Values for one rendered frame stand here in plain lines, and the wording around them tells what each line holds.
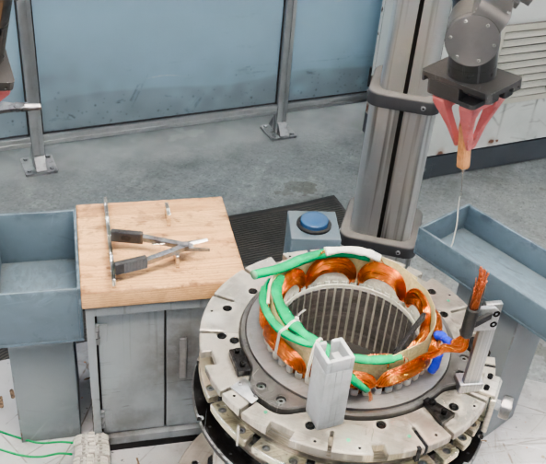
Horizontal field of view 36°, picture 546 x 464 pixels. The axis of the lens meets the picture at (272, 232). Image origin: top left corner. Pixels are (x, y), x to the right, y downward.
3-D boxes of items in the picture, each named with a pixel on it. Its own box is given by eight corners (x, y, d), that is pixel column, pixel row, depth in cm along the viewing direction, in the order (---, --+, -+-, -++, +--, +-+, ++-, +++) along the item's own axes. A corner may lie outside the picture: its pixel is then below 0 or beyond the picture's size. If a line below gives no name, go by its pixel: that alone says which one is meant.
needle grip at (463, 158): (464, 171, 105) (467, 129, 102) (453, 166, 106) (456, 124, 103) (472, 166, 106) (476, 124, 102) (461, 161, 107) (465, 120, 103)
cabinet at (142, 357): (94, 453, 114) (84, 308, 99) (88, 358, 129) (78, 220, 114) (234, 436, 118) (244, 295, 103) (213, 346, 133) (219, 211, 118)
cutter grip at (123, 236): (110, 241, 104) (110, 231, 103) (111, 237, 105) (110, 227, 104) (142, 244, 104) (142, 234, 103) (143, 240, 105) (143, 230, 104)
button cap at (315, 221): (330, 232, 117) (330, 226, 116) (301, 231, 117) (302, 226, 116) (326, 215, 120) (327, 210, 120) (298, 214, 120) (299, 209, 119)
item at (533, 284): (559, 443, 122) (621, 294, 105) (515, 480, 116) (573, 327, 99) (431, 347, 137) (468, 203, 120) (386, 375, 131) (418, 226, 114)
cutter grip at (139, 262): (115, 275, 99) (115, 265, 98) (113, 272, 99) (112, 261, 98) (147, 268, 100) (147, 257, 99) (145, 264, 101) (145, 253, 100)
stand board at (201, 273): (81, 309, 99) (80, 294, 98) (76, 219, 114) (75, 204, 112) (247, 295, 103) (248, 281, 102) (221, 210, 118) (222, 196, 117)
